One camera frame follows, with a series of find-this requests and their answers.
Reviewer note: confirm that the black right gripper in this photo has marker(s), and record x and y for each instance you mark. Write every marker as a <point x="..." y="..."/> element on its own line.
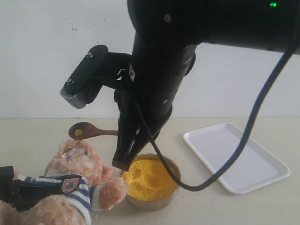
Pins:
<point x="155" y="74"/>

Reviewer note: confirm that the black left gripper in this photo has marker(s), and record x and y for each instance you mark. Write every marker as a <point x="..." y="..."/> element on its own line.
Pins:
<point x="26" y="189"/>

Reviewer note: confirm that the dark wooden spoon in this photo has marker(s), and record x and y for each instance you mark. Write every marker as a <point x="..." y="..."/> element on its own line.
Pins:
<point x="86" y="130"/>

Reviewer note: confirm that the tan teddy bear striped sweater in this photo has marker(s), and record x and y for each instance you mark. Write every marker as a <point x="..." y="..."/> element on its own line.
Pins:
<point x="99" y="189"/>

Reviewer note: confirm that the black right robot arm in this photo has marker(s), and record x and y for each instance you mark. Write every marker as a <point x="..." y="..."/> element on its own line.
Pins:
<point x="167" y="33"/>

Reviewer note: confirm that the steel bowl of yellow millet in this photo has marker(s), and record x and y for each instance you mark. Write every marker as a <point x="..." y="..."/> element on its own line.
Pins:
<point x="151" y="188"/>

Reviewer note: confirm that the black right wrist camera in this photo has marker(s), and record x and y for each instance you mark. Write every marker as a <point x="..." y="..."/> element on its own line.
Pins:
<point x="98" y="68"/>

